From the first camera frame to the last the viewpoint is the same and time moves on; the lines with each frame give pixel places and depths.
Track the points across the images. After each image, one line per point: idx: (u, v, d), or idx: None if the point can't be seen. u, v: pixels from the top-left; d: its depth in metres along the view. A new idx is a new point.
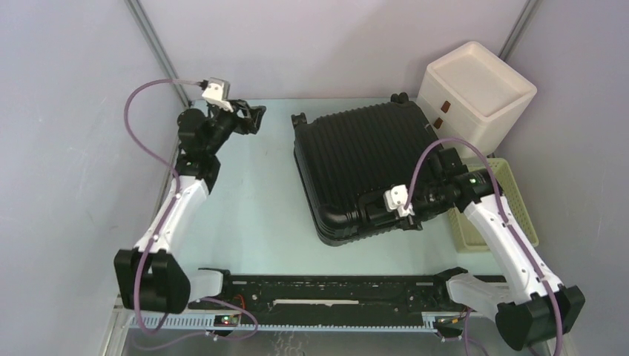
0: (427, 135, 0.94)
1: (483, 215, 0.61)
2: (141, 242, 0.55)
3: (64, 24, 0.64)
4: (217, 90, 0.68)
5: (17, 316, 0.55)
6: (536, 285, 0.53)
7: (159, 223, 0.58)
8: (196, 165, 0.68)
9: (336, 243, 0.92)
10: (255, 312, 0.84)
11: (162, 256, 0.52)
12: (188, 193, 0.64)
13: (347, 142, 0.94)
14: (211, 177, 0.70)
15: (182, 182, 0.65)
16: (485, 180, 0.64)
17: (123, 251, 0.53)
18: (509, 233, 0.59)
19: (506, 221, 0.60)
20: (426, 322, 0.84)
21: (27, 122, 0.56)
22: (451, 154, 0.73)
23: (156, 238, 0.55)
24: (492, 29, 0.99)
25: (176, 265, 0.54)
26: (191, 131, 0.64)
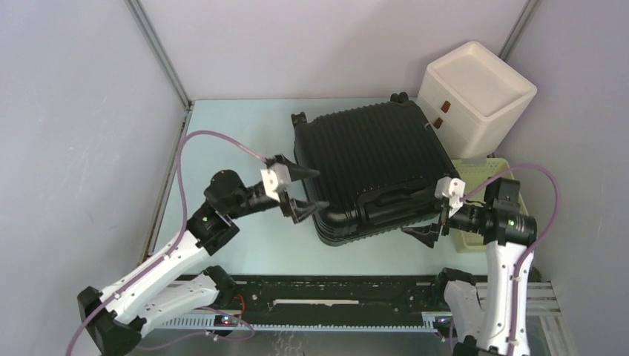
0: (427, 135, 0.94)
1: (497, 259, 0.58)
2: (105, 291, 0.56)
3: (64, 24, 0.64)
4: (272, 184, 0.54)
5: (16, 318, 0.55)
6: (501, 343, 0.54)
7: (130, 280, 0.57)
8: (211, 224, 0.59)
9: (336, 243, 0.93)
10: (255, 312, 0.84)
11: (106, 320, 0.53)
12: (177, 259, 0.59)
13: (347, 142, 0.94)
14: (219, 242, 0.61)
15: (181, 238, 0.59)
16: (524, 229, 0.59)
17: (90, 290, 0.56)
18: (509, 288, 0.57)
19: (515, 276, 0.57)
20: (426, 322, 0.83)
21: (28, 122, 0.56)
22: (512, 186, 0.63)
23: (117, 297, 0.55)
24: (492, 29, 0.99)
25: (123, 328, 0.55)
26: (216, 197, 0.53)
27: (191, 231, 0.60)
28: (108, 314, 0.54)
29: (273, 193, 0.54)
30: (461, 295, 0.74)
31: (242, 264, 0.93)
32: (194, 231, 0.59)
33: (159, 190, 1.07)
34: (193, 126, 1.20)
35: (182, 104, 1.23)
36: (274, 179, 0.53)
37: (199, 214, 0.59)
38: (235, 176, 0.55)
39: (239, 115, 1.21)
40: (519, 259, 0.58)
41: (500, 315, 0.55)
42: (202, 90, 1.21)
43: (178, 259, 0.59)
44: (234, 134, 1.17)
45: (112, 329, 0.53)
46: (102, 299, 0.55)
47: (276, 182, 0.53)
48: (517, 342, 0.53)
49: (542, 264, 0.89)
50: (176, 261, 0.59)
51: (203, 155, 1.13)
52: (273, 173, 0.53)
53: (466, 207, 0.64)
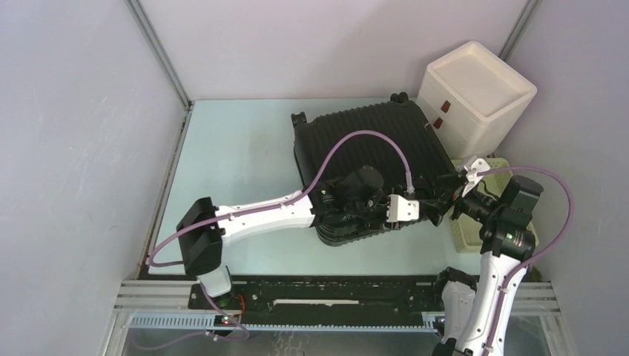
0: (428, 135, 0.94)
1: (489, 268, 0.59)
2: (222, 208, 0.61)
3: (64, 24, 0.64)
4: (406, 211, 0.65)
5: (16, 317, 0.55)
6: (478, 347, 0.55)
7: (248, 210, 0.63)
8: (328, 199, 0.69)
9: (336, 244, 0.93)
10: (255, 312, 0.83)
11: (213, 234, 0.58)
12: (290, 213, 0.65)
13: (348, 144, 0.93)
14: (326, 217, 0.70)
15: (300, 199, 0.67)
16: (522, 245, 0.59)
17: (209, 202, 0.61)
18: (496, 298, 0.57)
19: (503, 287, 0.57)
20: (426, 322, 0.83)
21: (29, 122, 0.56)
22: (529, 199, 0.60)
23: (231, 219, 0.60)
24: (492, 29, 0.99)
25: (219, 249, 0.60)
26: (361, 181, 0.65)
27: (308, 198, 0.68)
28: (218, 230, 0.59)
29: (400, 219, 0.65)
30: (456, 297, 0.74)
31: (242, 264, 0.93)
32: (311, 200, 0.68)
33: (159, 190, 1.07)
34: (193, 126, 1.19)
35: (181, 104, 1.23)
36: (412, 212, 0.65)
37: (320, 187, 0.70)
38: (379, 176, 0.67)
39: (239, 114, 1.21)
40: (511, 272, 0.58)
41: (481, 322, 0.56)
42: (202, 90, 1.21)
43: (291, 213, 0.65)
44: (233, 135, 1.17)
45: (213, 245, 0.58)
46: (216, 214, 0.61)
47: (409, 214, 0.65)
48: (492, 349, 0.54)
49: (542, 264, 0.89)
50: (288, 214, 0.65)
51: (203, 154, 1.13)
52: (412, 207, 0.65)
53: (481, 196, 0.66)
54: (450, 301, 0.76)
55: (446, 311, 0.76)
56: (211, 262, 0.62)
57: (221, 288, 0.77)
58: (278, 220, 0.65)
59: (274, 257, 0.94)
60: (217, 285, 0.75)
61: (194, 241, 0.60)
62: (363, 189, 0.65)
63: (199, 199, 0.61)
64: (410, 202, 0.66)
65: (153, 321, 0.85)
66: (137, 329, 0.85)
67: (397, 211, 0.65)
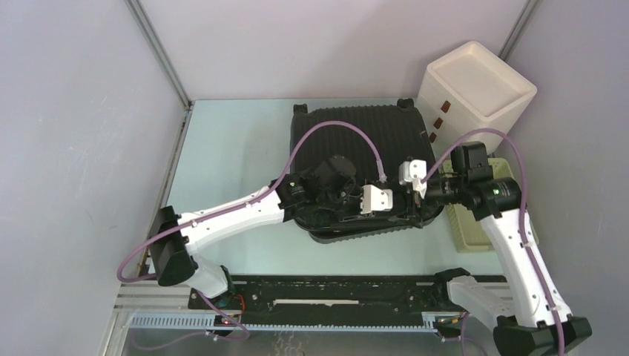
0: (423, 140, 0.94)
1: (501, 232, 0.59)
2: (185, 216, 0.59)
3: (64, 24, 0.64)
4: (380, 202, 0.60)
5: (17, 317, 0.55)
6: (544, 313, 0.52)
7: (211, 214, 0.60)
8: (297, 190, 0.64)
9: (324, 241, 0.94)
10: (255, 312, 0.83)
11: (177, 245, 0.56)
12: (257, 211, 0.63)
13: (334, 142, 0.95)
14: (295, 209, 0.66)
15: (266, 196, 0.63)
16: (509, 193, 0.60)
17: (171, 210, 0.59)
18: (526, 256, 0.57)
19: (524, 242, 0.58)
20: (426, 322, 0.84)
21: (29, 122, 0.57)
22: (477, 152, 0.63)
23: (193, 225, 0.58)
24: (493, 28, 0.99)
25: (187, 259, 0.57)
26: (332, 170, 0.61)
27: (276, 193, 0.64)
28: (181, 239, 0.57)
29: (374, 210, 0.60)
30: (462, 285, 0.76)
31: (242, 264, 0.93)
32: (280, 194, 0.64)
33: (159, 191, 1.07)
34: (193, 126, 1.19)
35: (182, 104, 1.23)
36: (386, 201, 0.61)
37: (289, 179, 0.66)
38: (349, 162, 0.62)
39: (239, 114, 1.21)
40: (521, 226, 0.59)
41: (530, 287, 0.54)
42: (202, 90, 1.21)
43: (257, 212, 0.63)
44: (234, 135, 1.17)
45: (179, 254, 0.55)
46: (180, 222, 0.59)
47: (384, 203, 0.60)
48: (558, 306, 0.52)
49: None
50: (256, 213, 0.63)
51: (204, 154, 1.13)
52: (386, 196, 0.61)
53: (438, 182, 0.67)
54: (462, 294, 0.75)
55: (467, 308, 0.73)
56: (183, 274, 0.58)
57: (221, 288, 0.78)
58: (245, 220, 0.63)
59: (273, 257, 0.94)
60: (212, 285, 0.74)
61: (161, 253, 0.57)
62: (334, 178, 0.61)
63: (160, 210, 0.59)
64: (383, 191, 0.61)
65: (152, 321, 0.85)
66: (137, 329, 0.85)
67: (370, 202, 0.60)
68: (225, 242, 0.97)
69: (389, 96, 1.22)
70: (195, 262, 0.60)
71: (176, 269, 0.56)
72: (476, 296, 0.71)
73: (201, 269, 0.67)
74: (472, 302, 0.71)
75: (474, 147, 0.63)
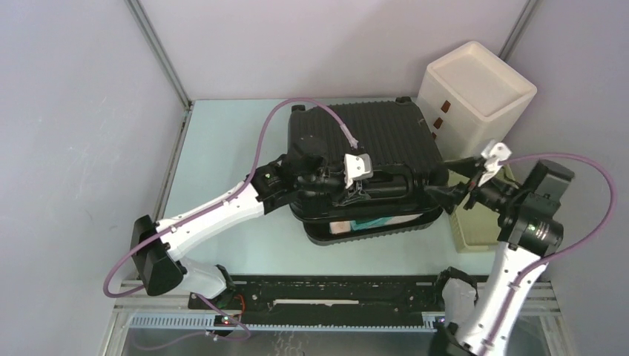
0: (420, 129, 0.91)
1: (501, 261, 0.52)
2: (162, 222, 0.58)
3: (64, 24, 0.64)
4: (356, 167, 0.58)
5: (16, 317, 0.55)
6: (477, 342, 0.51)
7: (189, 216, 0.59)
8: (274, 182, 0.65)
9: (323, 243, 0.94)
10: (255, 312, 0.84)
11: (159, 252, 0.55)
12: (236, 208, 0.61)
13: (330, 130, 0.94)
14: (276, 199, 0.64)
15: (242, 190, 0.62)
16: (544, 236, 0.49)
17: (148, 219, 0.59)
18: (504, 294, 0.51)
19: (515, 284, 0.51)
20: (426, 322, 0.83)
21: (29, 122, 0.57)
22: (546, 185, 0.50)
23: (173, 230, 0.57)
24: (492, 28, 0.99)
25: (171, 265, 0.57)
26: (300, 152, 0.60)
27: (253, 186, 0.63)
28: (162, 246, 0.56)
29: (352, 177, 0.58)
30: (458, 290, 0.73)
31: (242, 265, 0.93)
32: (256, 186, 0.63)
33: (159, 191, 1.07)
34: (193, 126, 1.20)
35: (181, 104, 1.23)
36: (361, 166, 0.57)
37: (264, 170, 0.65)
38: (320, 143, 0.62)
39: (239, 114, 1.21)
40: (528, 268, 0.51)
41: (483, 317, 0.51)
42: (202, 90, 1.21)
43: (236, 208, 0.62)
44: (234, 135, 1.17)
45: (162, 261, 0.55)
46: (158, 230, 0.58)
47: (363, 169, 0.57)
48: (492, 347, 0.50)
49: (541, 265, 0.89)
50: (234, 208, 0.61)
51: (204, 154, 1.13)
52: (362, 161, 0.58)
53: (500, 184, 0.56)
54: (452, 294, 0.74)
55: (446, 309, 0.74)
56: (171, 279, 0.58)
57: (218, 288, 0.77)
58: (225, 218, 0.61)
59: (273, 258, 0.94)
60: (211, 285, 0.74)
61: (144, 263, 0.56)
62: (303, 161, 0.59)
63: (138, 220, 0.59)
64: (358, 157, 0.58)
65: (150, 321, 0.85)
66: (137, 329, 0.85)
67: (349, 170, 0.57)
68: (225, 242, 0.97)
69: (389, 96, 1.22)
70: (181, 268, 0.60)
71: (163, 276, 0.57)
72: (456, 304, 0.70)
73: (192, 271, 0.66)
74: (460, 305, 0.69)
75: (554, 178, 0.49)
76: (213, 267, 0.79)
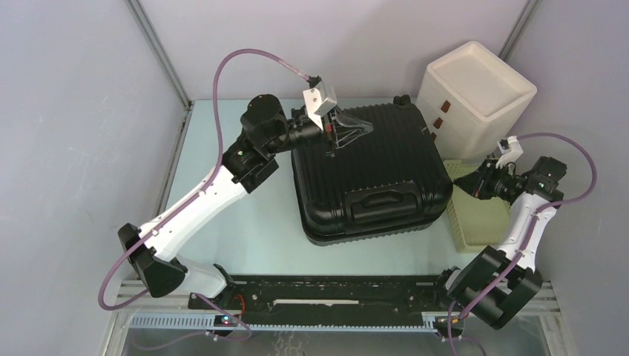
0: (425, 138, 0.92)
1: (521, 199, 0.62)
2: (145, 227, 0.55)
3: (64, 24, 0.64)
4: (314, 101, 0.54)
5: (16, 317, 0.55)
6: (512, 251, 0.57)
7: (168, 216, 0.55)
8: (248, 158, 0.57)
9: (322, 243, 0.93)
10: (255, 312, 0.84)
11: (145, 258, 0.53)
12: (213, 195, 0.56)
13: None
14: (259, 175, 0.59)
15: (217, 174, 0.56)
16: (551, 192, 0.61)
17: (128, 226, 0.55)
18: (529, 220, 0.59)
19: (537, 213, 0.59)
20: (426, 322, 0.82)
21: (29, 123, 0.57)
22: (559, 167, 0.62)
23: (156, 233, 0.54)
24: (492, 28, 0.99)
25: (165, 266, 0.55)
26: (254, 124, 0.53)
27: (228, 168, 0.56)
28: (147, 251, 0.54)
29: (317, 111, 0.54)
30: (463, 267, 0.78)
31: (242, 264, 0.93)
32: (230, 168, 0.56)
33: (159, 191, 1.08)
34: (193, 126, 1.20)
35: (181, 104, 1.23)
36: (317, 98, 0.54)
37: (233, 150, 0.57)
38: (274, 101, 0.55)
39: (239, 115, 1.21)
40: (541, 205, 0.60)
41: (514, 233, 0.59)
42: (202, 90, 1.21)
43: (214, 196, 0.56)
44: (234, 135, 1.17)
45: (153, 267, 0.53)
46: (141, 235, 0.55)
47: (318, 101, 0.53)
48: (526, 253, 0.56)
49: (541, 265, 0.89)
50: (213, 197, 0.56)
51: (204, 154, 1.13)
52: (317, 91, 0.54)
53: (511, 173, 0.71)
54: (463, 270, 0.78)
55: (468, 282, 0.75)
56: (170, 279, 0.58)
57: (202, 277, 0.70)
58: (208, 208, 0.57)
59: (273, 258, 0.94)
60: (211, 285, 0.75)
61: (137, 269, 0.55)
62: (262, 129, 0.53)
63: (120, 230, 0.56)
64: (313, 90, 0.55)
65: (151, 321, 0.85)
66: (137, 329, 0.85)
67: (308, 108, 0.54)
68: (225, 242, 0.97)
69: (389, 96, 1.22)
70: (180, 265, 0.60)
71: (161, 278, 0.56)
72: None
73: (192, 271, 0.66)
74: None
75: (554, 161, 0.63)
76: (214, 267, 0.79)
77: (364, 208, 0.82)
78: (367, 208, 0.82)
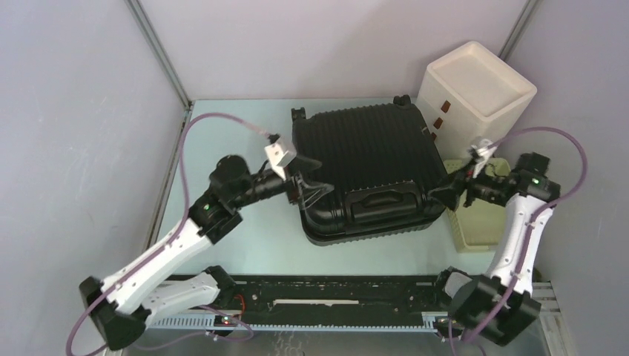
0: (426, 138, 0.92)
1: (515, 207, 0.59)
2: (107, 281, 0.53)
3: (64, 24, 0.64)
4: (276, 155, 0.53)
5: (15, 318, 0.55)
6: (506, 274, 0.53)
7: (133, 269, 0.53)
8: (213, 211, 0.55)
9: (322, 243, 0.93)
10: (255, 312, 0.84)
11: (107, 314, 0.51)
12: (179, 248, 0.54)
13: (336, 139, 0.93)
14: (225, 227, 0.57)
15: (183, 226, 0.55)
16: (547, 190, 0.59)
17: (91, 279, 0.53)
18: (523, 233, 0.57)
19: (530, 221, 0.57)
20: (426, 322, 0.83)
21: (29, 123, 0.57)
22: (542, 163, 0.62)
23: (118, 287, 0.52)
24: (492, 29, 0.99)
25: (127, 320, 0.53)
26: (222, 182, 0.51)
27: (193, 221, 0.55)
28: (109, 305, 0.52)
29: (280, 164, 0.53)
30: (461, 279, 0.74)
31: (242, 264, 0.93)
32: (195, 219, 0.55)
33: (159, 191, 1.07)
34: (193, 126, 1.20)
35: (181, 104, 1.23)
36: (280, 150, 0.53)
37: (199, 203, 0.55)
38: (242, 161, 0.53)
39: (239, 115, 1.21)
40: (537, 211, 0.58)
41: (508, 251, 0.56)
42: (202, 90, 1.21)
43: (180, 248, 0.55)
44: (234, 135, 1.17)
45: (113, 322, 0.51)
46: (103, 289, 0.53)
47: (280, 154, 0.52)
48: (521, 277, 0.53)
49: (541, 265, 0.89)
50: (179, 250, 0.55)
51: (204, 155, 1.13)
52: (277, 145, 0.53)
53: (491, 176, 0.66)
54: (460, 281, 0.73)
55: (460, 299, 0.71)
56: (130, 331, 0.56)
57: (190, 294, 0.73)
58: (173, 261, 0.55)
59: (273, 258, 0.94)
60: (199, 297, 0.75)
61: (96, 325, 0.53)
62: (231, 186, 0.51)
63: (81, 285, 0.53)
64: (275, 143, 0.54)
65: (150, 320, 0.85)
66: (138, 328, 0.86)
67: (271, 161, 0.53)
68: (225, 242, 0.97)
69: (389, 96, 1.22)
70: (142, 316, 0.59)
71: (122, 331, 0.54)
72: None
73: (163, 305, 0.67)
74: None
75: (536, 157, 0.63)
76: (200, 276, 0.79)
77: (365, 207, 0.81)
78: (368, 208, 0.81)
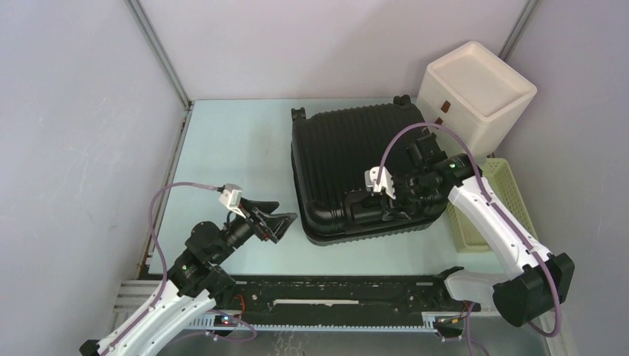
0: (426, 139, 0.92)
1: (465, 198, 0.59)
2: (102, 343, 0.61)
3: (64, 24, 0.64)
4: (228, 197, 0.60)
5: (16, 318, 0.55)
6: (527, 257, 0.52)
7: (123, 332, 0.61)
8: (191, 271, 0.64)
9: (322, 243, 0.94)
10: (255, 312, 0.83)
11: None
12: (162, 308, 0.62)
13: (335, 139, 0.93)
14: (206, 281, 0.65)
15: (165, 288, 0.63)
16: (463, 164, 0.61)
17: (89, 342, 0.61)
18: (495, 213, 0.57)
19: (489, 199, 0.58)
20: (426, 322, 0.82)
21: (29, 124, 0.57)
22: None
23: (111, 348, 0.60)
24: (493, 29, 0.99)
25: None
26: (196, 247, 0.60)
27: (173, 282, 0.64)
28: None
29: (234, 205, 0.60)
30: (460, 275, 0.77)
31: (242, 264, 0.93)
32: (175, 280, 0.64)
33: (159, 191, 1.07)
34: (193, 126, 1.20)
35: (181, 104, 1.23)
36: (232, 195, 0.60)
37: (178, 265, 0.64)
38: (213, 225, 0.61)
39: (239, 115, 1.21)
40: (481, 188, 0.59)
41: (506, 238, 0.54)
42: (202, 90, 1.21)
43: (163, 308, 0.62)
44: (234, 135, 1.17)
45: None
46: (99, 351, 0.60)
47: (231, 197, 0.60)
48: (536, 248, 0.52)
49: None
50: (162, 309, 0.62)
51: (203, 155, 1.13)
52: (228, 190, 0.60)
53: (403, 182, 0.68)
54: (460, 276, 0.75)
55: (471, 299, 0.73)
56: None
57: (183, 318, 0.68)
58: (158, 320, 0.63)
59: (274, 258, 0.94)
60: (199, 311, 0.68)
61: None
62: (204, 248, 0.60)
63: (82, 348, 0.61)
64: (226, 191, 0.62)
65: None
66: None
67: (225, 204, 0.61)
68: None
69: (389, 96, 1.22)
70: None
71: None
72: (473, 279, 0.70)
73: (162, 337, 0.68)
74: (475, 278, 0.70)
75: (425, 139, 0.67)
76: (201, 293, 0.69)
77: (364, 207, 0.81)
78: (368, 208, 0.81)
